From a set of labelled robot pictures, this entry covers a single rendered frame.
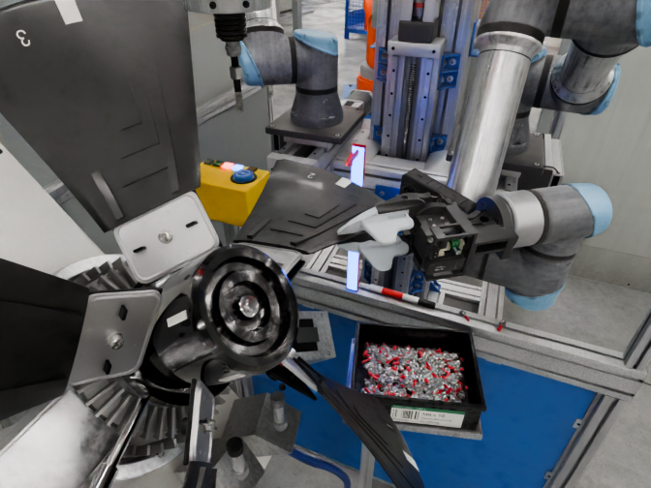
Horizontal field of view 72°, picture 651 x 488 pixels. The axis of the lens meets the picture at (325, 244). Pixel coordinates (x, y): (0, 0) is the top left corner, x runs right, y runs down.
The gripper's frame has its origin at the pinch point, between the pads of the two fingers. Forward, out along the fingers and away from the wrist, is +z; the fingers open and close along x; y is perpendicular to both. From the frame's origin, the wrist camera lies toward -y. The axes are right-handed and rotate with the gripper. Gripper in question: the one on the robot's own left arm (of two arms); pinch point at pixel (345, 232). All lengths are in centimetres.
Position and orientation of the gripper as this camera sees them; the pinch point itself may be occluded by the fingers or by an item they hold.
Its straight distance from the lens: 57.1
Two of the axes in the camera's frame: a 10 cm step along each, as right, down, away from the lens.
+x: -0.3, 7.5, 6.6
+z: -9.7, 1.4, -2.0
